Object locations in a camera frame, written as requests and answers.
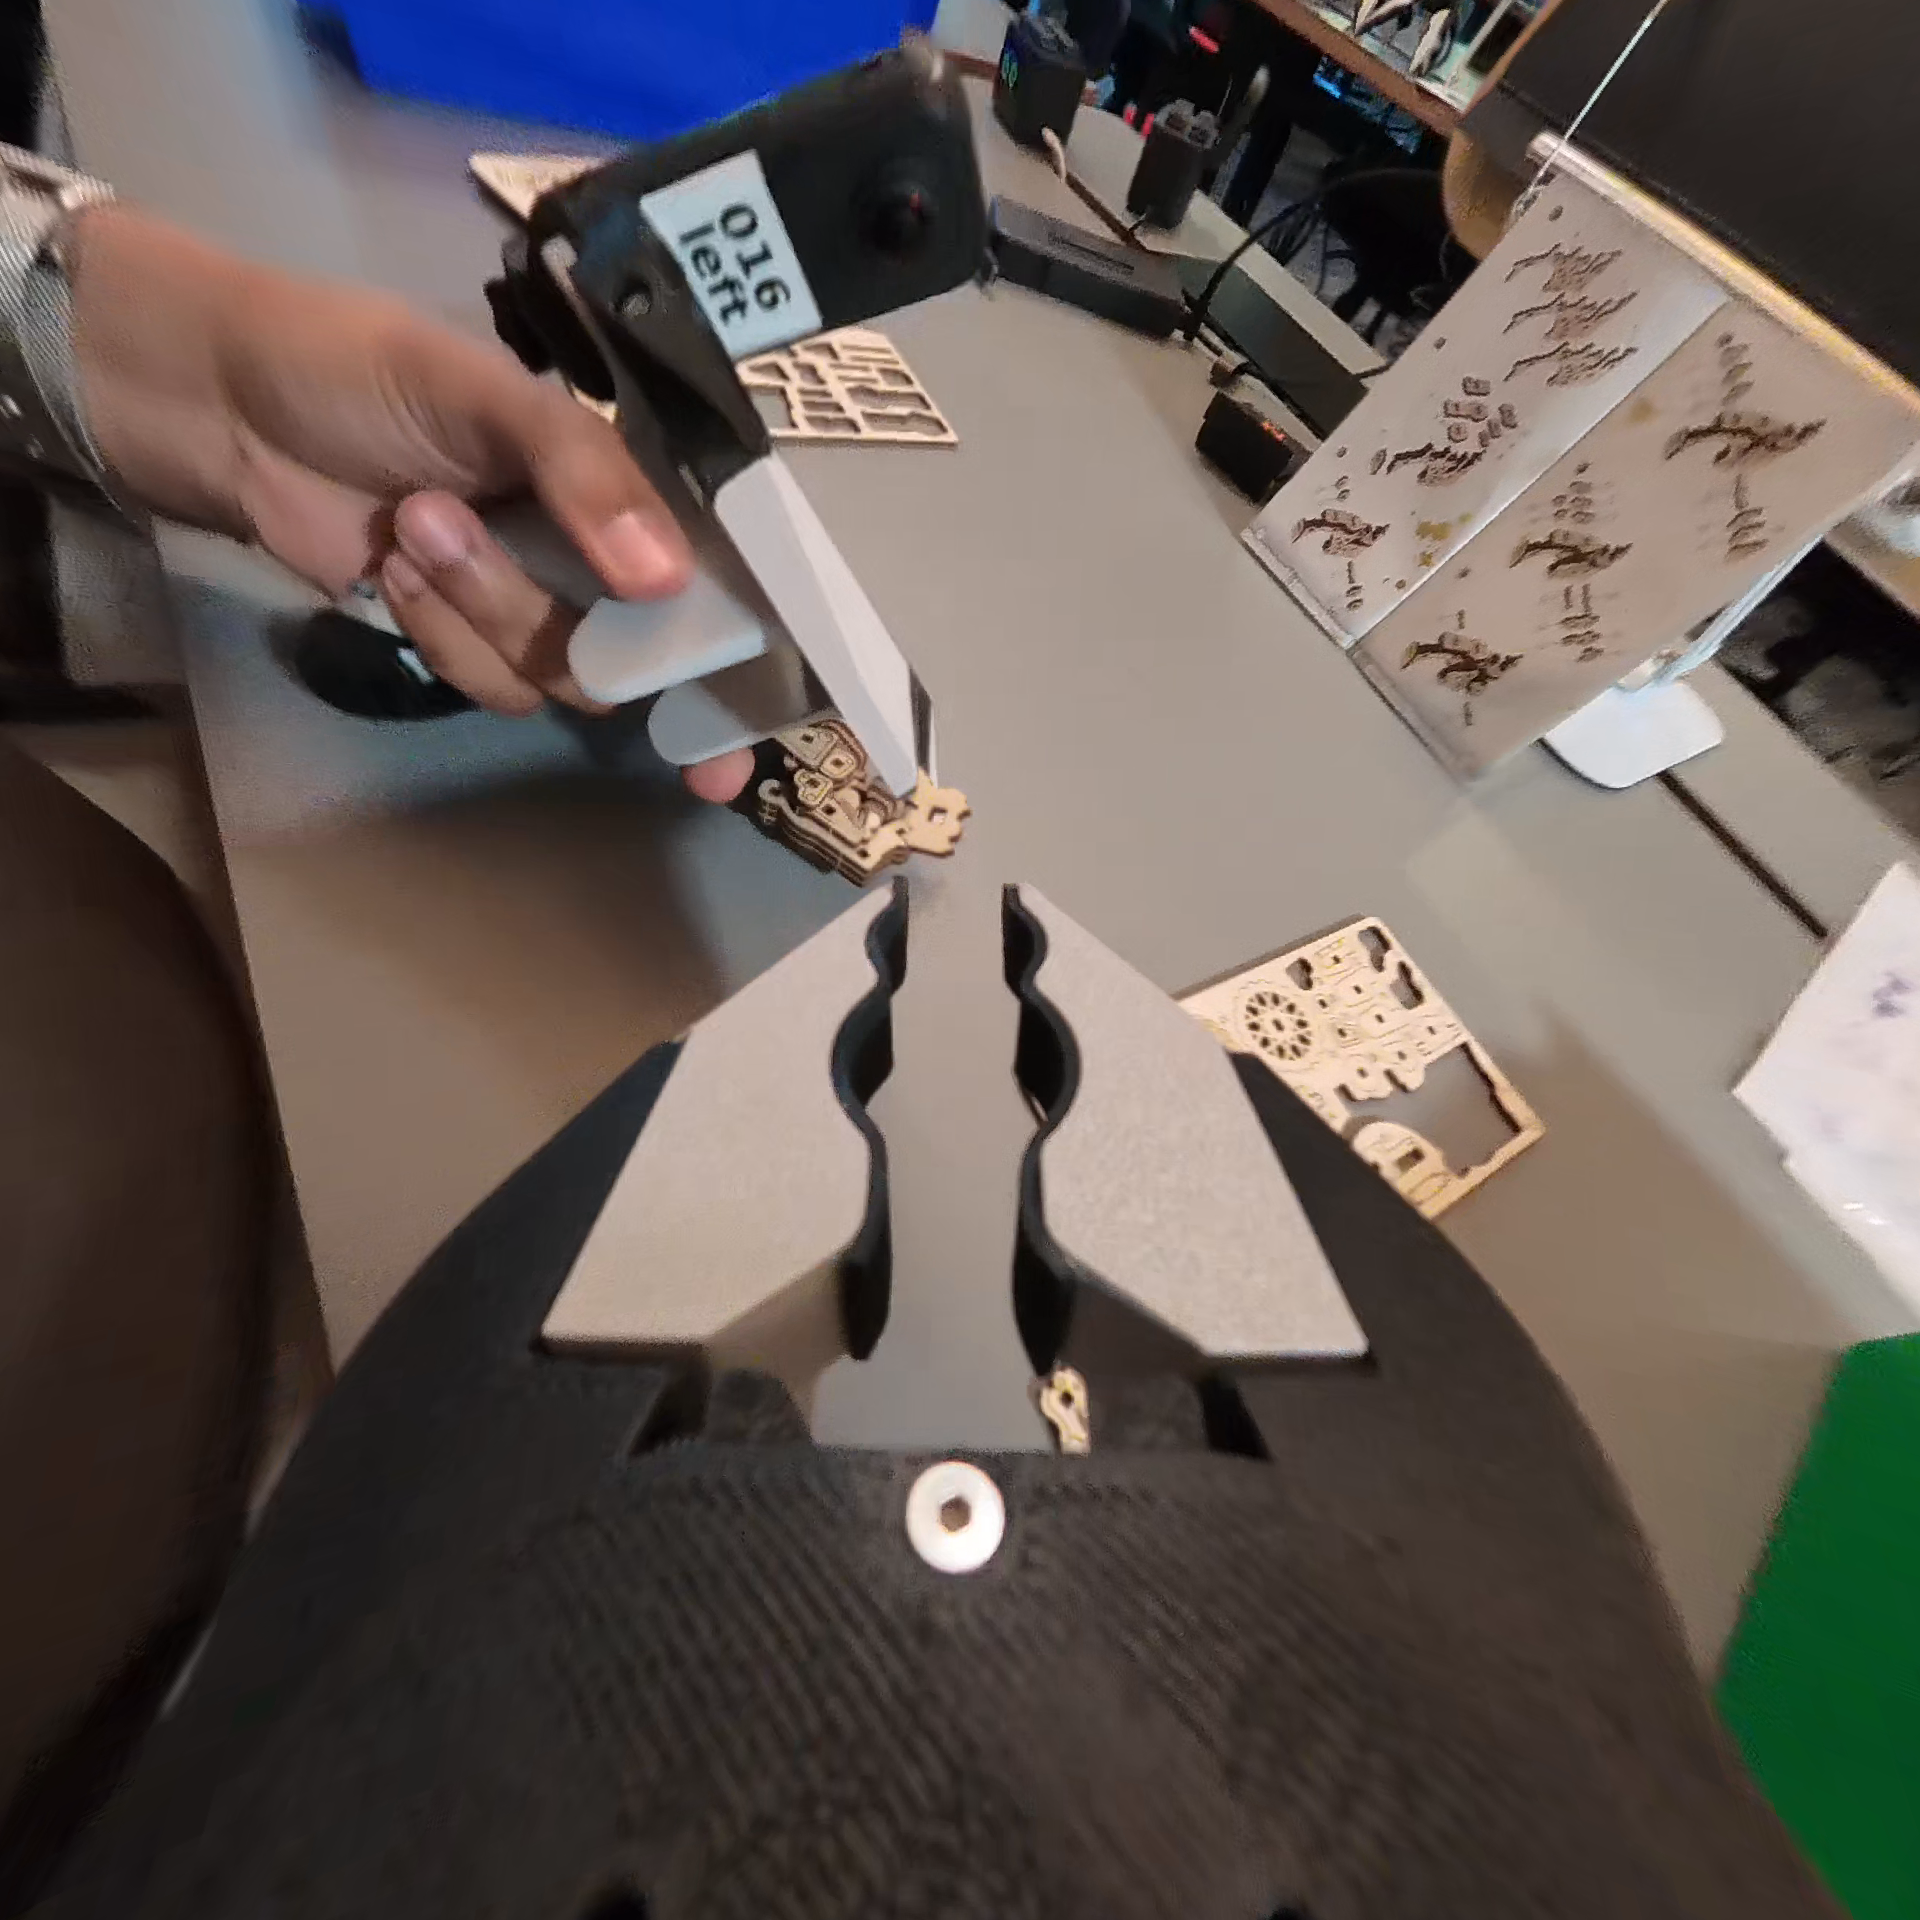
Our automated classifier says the green plastic bin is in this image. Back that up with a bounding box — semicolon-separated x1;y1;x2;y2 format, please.
1719;1334;1920;1920

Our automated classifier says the person's brown shirt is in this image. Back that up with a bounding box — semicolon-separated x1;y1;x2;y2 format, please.
0;736;293;1920

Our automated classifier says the small black box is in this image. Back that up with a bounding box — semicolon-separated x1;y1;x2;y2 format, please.
1195;392;1312;502

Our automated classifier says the wooden puzzle sheet with wheels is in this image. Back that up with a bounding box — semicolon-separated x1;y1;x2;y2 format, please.
1174;917;1549;1222

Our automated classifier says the wooden model assembly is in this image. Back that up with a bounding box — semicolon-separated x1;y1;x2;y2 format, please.
740;718;918;889

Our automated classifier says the silver bracelet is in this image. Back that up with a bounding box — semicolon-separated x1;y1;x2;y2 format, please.
0;140;124;495

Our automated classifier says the blue plastic bin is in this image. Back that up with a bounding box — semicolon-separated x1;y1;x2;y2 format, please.
292;0;941;143

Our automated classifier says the slotted wooden puzzle sheet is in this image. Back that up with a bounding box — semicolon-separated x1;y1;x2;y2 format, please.
740;327;962;449

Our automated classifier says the white paper sheet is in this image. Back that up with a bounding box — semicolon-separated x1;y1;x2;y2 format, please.
1732;863;1920;1278

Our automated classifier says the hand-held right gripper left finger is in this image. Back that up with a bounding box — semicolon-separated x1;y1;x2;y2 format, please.
540;877;913;1420

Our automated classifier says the grey desk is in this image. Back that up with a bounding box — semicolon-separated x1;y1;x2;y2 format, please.
47;0;1920;1699

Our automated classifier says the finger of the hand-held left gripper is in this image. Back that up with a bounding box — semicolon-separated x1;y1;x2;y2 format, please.
714;454;943;798
661;449;849;745

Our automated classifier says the engraved wooden puzzle sheet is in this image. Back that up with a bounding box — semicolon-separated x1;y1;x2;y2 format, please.
467;151;603;228

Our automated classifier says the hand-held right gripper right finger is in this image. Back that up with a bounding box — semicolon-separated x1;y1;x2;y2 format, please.
1004;881;1374;1453

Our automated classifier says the person's left hand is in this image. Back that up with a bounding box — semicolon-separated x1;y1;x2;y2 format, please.
74;210;698;718

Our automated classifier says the instruction booklet on stand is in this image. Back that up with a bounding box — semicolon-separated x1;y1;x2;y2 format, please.
1243;133;1920;794

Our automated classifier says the black tablet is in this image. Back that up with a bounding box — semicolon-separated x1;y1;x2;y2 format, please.
1197;253;1374;436

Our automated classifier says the black power bank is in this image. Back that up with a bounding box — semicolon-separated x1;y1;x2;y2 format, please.
990;196;1195;338

